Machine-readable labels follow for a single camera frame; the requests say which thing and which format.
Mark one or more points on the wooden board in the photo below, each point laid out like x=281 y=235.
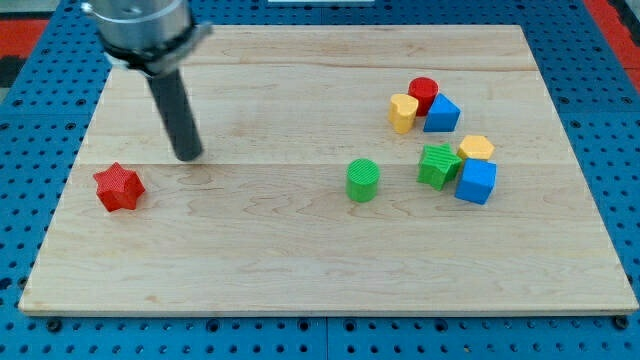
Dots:
x=260 y=224

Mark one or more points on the blue cube block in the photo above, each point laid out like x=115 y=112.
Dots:
x=477 y=181

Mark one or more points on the green star block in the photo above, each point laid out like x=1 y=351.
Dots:
x=438 y=165

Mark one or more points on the yellow heart block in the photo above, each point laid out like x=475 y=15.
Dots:
x=402 y=112

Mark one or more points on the yellow hexagon block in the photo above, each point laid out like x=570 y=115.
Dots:
x=476 y=147

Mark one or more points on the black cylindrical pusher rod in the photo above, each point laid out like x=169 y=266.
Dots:
x=172 y=102

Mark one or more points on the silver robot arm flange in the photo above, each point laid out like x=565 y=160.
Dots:
x=149 y=36

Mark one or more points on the red cylinder block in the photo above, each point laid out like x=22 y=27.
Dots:
x=425 y=90

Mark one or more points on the green cylinder block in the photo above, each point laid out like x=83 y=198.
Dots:
x=362 y=177

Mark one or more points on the blue triangle block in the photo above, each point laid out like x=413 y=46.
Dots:
x=442 y=116

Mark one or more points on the red star block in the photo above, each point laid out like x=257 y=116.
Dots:
x=118 y=188

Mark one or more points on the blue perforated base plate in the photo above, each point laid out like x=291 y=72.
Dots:
x=48 y=108

